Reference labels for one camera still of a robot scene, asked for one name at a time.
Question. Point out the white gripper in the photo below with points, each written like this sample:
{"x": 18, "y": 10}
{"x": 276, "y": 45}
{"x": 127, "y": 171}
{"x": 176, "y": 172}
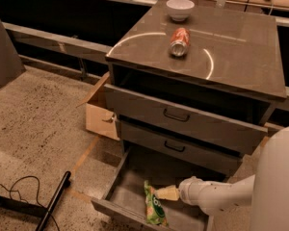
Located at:
{"x": 187, "y": 191}

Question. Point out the green rice chip bag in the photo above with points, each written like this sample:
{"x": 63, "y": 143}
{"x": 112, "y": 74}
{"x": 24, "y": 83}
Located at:
{"x": 154, "y": 211}

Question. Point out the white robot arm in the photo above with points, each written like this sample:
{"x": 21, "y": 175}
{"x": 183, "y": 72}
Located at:
{"x": 266, "y": 191}

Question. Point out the open bottom grey drawer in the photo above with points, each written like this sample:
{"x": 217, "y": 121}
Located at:
{"x": 124, "y": 199}

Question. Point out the middle grey drawer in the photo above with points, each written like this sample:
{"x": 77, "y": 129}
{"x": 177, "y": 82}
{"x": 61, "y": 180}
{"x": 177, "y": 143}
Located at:
{"x": 187, "y": 151}

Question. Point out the top grey drawer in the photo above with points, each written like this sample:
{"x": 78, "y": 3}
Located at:
{"x": 226, "y": 132}

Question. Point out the grey drawer cabinet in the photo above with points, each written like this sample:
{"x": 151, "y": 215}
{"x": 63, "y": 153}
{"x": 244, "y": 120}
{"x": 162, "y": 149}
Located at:
{"x": 232, "y": 68}

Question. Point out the cardboard box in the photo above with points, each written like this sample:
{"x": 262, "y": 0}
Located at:
{"x": 99, "y": 119}

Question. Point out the red soda can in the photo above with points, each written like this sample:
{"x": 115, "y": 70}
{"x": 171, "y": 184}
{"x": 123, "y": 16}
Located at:
{"x": 180, "y": 41}

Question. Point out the black metal floor stand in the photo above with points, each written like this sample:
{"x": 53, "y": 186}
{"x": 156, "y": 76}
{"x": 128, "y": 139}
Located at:
{"x": 36, "y": 210}

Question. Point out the white ceramic bowl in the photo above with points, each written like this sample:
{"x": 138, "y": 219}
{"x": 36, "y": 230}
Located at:
{"x": 179, "y": 10}

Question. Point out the grey angled panel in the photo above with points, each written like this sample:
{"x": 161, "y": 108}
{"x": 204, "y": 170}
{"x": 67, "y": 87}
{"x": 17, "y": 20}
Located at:
{"x": 10, "y": 64}

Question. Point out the grey metal rail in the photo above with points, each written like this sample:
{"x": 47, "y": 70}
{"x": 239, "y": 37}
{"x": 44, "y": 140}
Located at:
{"x": 75, "y": 47}

